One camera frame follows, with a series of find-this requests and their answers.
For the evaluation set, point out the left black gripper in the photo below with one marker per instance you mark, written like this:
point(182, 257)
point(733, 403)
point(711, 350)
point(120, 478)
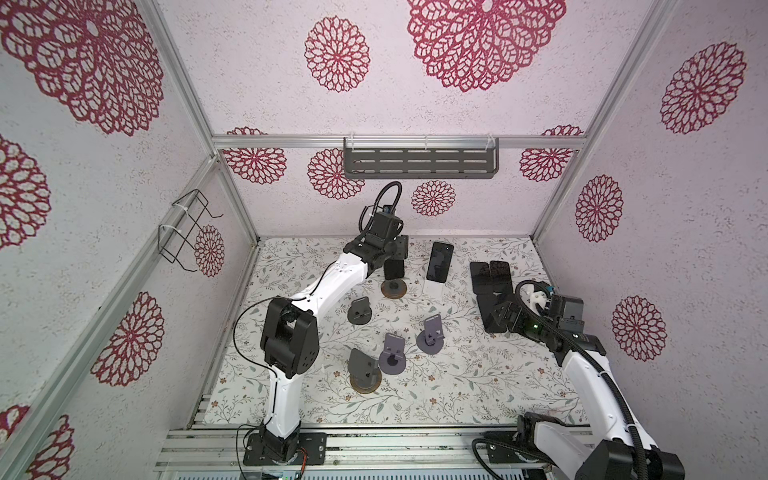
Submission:
point(402, 247)

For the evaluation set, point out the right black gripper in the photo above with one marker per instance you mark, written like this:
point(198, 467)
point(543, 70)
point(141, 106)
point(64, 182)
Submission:
point(519, 312)

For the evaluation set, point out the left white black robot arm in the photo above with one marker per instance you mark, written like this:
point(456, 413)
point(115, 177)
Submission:
point(290, 335)

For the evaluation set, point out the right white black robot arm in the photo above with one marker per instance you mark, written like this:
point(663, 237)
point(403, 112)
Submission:
point(624, 449)

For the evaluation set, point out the back wooden base stand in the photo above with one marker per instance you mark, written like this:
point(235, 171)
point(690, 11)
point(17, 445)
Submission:
point(394, 288)

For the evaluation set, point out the clear acrylic phone stand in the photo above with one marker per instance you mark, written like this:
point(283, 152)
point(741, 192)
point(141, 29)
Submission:
point(433, 290)

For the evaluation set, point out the dark left phone stand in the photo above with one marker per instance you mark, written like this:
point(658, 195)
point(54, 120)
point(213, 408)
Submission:
point(360, 311)

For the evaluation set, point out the grey round right stand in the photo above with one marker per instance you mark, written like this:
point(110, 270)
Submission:
point(431, 339)

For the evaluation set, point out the grey round phone stand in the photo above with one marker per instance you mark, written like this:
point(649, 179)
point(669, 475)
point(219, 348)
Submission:
point(392, 360)

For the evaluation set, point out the wooden base phone stand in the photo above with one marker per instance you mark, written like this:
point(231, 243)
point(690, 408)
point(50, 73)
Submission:
point(364, 373)

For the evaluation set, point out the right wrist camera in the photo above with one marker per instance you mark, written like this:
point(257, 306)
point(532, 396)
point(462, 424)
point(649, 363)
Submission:
point(537, 297)

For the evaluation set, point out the dark grey wall shelf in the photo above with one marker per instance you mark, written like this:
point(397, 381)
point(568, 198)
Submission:
point(424, 163)

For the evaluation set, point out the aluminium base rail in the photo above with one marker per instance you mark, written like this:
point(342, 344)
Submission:
point(335, 447)

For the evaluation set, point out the black wire wall rack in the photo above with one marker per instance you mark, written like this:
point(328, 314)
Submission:
point(192, 242)

